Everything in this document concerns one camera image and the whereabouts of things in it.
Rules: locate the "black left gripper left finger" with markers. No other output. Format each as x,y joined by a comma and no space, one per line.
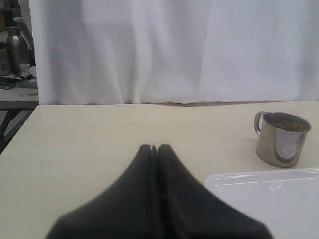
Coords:
125,210

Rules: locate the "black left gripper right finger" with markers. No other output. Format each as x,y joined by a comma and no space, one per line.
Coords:
190,211

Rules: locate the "steel thermos bottle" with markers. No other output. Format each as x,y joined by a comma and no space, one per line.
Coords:
17,49

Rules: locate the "white plastic tray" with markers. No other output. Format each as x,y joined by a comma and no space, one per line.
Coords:
286,201

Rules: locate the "steel cup with pellets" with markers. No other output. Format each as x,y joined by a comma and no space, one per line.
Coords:
281,137

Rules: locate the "grey side table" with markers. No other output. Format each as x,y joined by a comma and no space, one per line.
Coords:
13,97

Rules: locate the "white curtain backdrop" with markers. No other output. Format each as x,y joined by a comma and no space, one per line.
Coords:
182,51

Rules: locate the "white labelled jar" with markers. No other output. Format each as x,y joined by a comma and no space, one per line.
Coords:
4,60

